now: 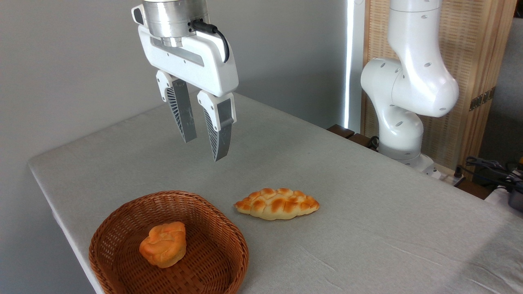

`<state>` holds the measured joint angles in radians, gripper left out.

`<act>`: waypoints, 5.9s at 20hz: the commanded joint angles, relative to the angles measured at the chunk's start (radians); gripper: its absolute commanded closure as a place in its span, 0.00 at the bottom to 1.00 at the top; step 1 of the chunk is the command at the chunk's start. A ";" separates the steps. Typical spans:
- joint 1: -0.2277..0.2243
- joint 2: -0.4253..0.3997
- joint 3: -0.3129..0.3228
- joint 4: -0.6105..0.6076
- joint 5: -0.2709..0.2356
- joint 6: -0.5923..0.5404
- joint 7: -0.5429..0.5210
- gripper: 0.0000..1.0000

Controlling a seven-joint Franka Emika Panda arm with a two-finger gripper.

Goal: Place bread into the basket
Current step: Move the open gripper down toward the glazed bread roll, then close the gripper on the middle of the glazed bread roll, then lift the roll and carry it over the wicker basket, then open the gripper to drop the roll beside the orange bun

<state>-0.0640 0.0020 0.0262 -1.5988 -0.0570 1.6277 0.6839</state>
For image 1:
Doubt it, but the white power strip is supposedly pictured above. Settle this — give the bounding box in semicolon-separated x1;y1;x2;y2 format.
427;163;467;187

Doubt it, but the long braided bread loaf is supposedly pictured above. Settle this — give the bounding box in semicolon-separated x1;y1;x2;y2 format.
233;187;320;221

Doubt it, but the round orange bread roll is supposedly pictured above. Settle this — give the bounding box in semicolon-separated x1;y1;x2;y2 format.
139;221;187;269

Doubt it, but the white vertical light strip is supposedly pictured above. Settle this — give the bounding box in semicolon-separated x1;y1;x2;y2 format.
343;0;366;134

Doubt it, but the metal screen hinge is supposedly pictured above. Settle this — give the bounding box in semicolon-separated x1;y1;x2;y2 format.
469;86;496;112

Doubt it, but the grey tablecloth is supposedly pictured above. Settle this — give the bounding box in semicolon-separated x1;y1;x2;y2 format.
27;91;523;294

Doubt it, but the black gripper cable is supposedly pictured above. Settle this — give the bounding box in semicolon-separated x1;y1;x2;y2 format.
189;19;230;64

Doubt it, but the black cable bundle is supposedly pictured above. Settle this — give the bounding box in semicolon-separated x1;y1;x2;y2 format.
455;156;523;189

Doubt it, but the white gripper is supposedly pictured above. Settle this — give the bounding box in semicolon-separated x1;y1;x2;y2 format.
138;25;239;162

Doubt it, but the dark brown wooden block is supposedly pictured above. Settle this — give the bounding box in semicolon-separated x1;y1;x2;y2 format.
327;124;355;139
348;133;379;151

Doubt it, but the brown wicker basket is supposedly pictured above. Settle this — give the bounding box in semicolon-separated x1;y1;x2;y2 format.
89;190;249;294

